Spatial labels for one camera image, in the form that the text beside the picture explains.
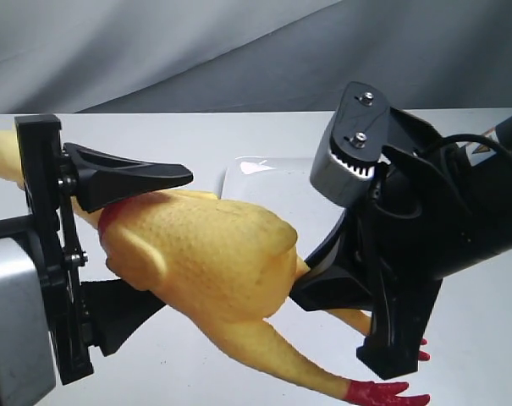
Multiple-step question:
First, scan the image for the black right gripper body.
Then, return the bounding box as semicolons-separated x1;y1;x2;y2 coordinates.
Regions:
355;108;499;379

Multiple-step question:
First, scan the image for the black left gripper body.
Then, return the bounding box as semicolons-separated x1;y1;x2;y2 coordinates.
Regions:
14;114;93;385

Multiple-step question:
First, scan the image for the yellow rubber chicken toy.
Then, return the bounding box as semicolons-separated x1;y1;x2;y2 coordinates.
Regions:
0;129;432;406

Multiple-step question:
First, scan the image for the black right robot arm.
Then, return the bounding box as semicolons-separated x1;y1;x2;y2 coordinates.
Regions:
290;108;512;380

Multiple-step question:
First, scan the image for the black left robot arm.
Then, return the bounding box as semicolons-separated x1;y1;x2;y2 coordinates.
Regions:
0;114;194;385

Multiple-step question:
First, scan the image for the white backdrop cloth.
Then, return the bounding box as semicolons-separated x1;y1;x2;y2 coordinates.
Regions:
0;1;512;113

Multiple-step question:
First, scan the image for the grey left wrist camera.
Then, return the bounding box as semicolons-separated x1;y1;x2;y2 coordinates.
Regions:
0;239;56;405

